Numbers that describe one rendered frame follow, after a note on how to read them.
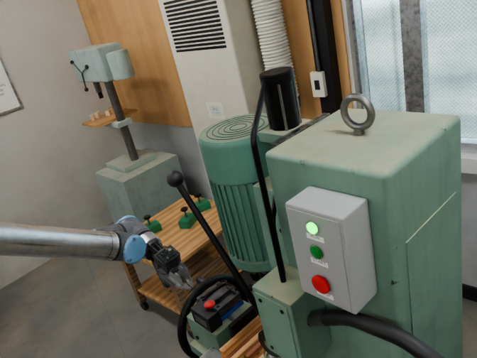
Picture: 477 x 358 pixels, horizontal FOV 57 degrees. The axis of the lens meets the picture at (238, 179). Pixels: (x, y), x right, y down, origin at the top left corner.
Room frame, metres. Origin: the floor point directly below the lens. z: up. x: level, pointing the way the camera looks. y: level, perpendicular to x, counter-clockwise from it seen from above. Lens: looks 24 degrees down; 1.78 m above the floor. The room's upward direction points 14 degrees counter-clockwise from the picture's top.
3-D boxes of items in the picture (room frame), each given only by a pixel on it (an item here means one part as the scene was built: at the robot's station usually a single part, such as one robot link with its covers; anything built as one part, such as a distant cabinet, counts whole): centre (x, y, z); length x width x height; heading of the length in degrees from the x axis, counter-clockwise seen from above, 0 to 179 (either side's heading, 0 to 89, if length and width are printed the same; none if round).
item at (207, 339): (0.98, 0.14, 0.91); 0.15 x 0.14 x 0.09; 127
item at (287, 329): (0.60, -0.03, 1.22); 0.09 x 0.08 x 0.15; 37
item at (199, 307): (0.98, 0.15, 0.99); 0.13 x 0.11 x 0.06; 127
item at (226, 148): (0.86, -0.02, 1.35); 0.18 x 0.18 x 0.31
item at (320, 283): (0.50, -0.08, 1.36); 0.03 x 0.01 x 0.03; 37
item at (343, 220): (0.52, -0.11, 1.40); 0.10 x 0.06 x 0.16; 37
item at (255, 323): (0.88, 0.06, 0.93); 0.20 x 0.02 x 0.07; 127
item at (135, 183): (3.10, 0.71, 0.79); 0.62 x 0.48 x 1.58; 39
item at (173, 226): (2.32, 0.42, 0.32); 0.66 x 0.57 x 0.64; 132
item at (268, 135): (0.75, -0.11, 1.53); 0.08 x 0.08 x 0.17; 37
